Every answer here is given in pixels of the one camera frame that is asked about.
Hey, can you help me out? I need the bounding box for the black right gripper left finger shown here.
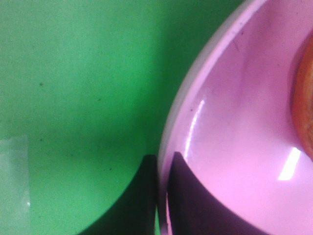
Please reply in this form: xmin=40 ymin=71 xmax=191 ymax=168
xmin=82 ymin=155 xmax=157 ymax=235

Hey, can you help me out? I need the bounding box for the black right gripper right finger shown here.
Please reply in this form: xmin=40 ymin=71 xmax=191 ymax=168
xmin=167 ymin=152 xmax=265 ymax=235

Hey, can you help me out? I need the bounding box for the pink plate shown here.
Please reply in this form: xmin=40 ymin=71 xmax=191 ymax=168
xmin=158 ymin=0 xmax=313 ymax=235

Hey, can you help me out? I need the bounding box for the burger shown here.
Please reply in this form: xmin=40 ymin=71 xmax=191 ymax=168
xmin=291 ymin=37 xmax=313 ymax=159

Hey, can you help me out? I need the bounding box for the clear tape strip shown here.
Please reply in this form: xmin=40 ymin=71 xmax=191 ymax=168
xmin=0 ymin=135 xmax=32 ymax=213

